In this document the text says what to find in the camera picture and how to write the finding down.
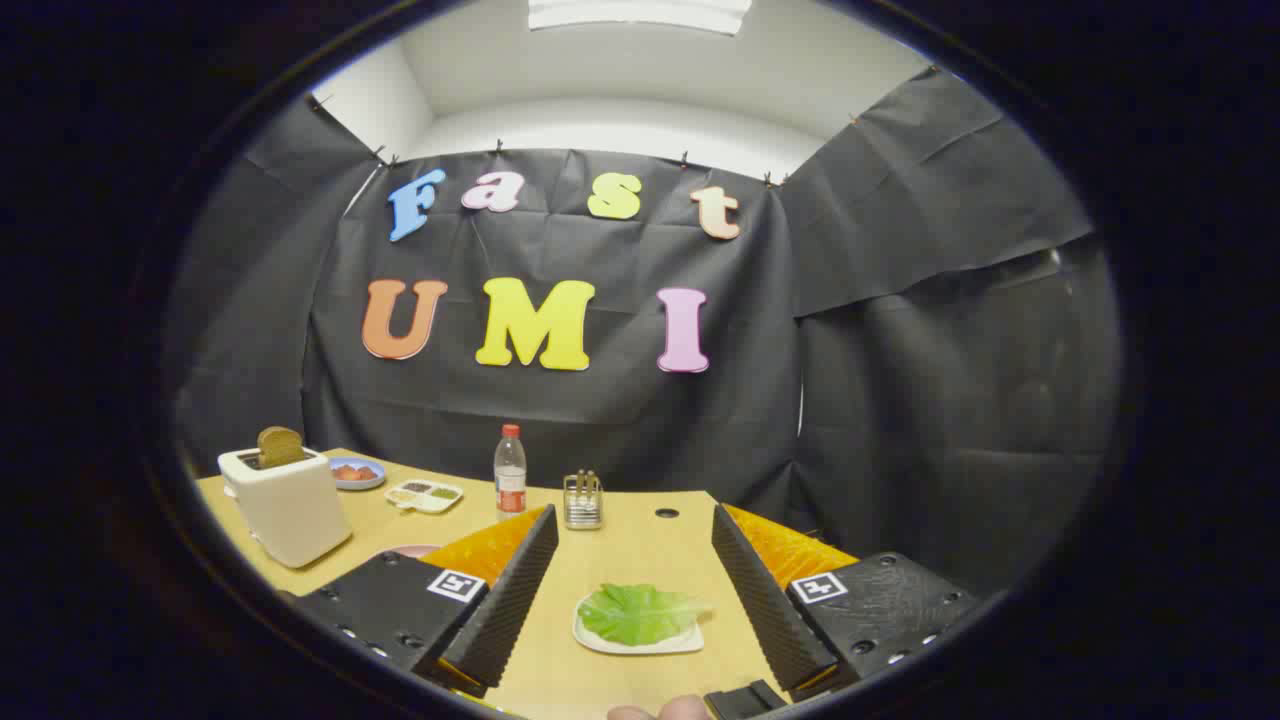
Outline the black backdrop cloth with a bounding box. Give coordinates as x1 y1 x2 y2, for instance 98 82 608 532
165 68 1121 601

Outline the brown bread slice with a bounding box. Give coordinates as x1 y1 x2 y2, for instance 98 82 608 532
257 426 309 469

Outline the white toaster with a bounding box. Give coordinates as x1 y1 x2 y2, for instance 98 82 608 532
217 445 353 569

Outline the white rectangular plate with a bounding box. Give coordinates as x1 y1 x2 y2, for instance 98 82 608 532
572 590 705 656

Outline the white divided seasoning tray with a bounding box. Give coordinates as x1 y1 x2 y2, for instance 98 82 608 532
385 479 464 515

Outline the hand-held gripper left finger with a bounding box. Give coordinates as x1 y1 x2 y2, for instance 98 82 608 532
290 503 560 699

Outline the wire utensil holder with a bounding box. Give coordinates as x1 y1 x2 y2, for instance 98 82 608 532
563 472 604 531

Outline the ceiling light panel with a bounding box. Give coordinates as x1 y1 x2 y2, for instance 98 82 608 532
527 0 753 37

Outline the clear bottle with red cap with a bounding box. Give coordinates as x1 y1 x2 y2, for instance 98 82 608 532
494 424 528 523

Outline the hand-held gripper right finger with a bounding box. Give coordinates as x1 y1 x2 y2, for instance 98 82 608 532
711 503 981 701

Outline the blue plate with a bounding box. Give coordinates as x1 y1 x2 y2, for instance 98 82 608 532
328 457 387 491

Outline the green lettuce leaf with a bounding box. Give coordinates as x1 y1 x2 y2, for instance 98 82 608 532
578 584 713 647

